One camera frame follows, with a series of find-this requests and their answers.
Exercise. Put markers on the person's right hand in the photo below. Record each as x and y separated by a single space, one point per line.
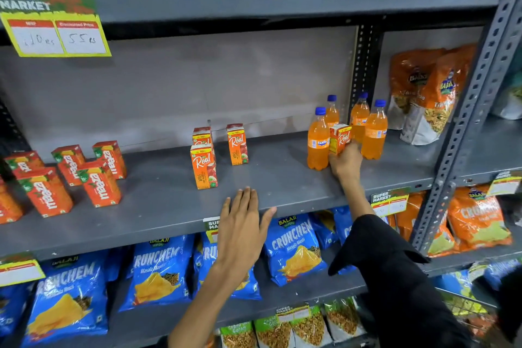
347 166

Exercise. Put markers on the person's left hand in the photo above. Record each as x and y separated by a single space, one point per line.
240 237

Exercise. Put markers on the person's left middle finger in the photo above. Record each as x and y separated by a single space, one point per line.
245 200

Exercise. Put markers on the person's left thumb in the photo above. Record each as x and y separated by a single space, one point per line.
267 219

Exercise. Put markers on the person's right thumb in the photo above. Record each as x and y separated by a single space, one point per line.
334 159

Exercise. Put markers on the person's left little finger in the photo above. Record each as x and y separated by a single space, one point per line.
225 213

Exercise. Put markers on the small orange juice carton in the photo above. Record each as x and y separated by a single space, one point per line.
202 135
204 167
339 137
237 144

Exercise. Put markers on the person's right forearm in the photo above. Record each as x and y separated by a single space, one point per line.
391 278

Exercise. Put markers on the person's left forearm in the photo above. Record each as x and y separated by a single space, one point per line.
204 311

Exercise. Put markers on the small shelf price label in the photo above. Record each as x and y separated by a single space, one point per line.
292 313
477 272
18 271
505 183
211 227
389 201

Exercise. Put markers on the orange soda bottle blue cap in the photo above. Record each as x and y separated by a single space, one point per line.
359 119
375 133
318 144
332 113

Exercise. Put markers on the orange chips packet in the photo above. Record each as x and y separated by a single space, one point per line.
432 233
479 219
391 221

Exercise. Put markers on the row of blue snack packets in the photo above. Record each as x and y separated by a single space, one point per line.
159 274

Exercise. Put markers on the orange and white snack packet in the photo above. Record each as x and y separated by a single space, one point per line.
410 82
438 99

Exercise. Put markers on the green and white snack packet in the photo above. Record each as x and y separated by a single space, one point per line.
273 333
238 337
344 319
310 329

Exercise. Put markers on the group of red drink cartons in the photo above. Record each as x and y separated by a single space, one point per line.
99 183

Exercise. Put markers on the grey metal shelf rack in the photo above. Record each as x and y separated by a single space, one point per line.
261 3
493 148

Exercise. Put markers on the blue chips packet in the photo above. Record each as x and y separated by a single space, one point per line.
450 282
501 273

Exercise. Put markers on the large yellow green price tag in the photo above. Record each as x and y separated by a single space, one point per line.
53 25

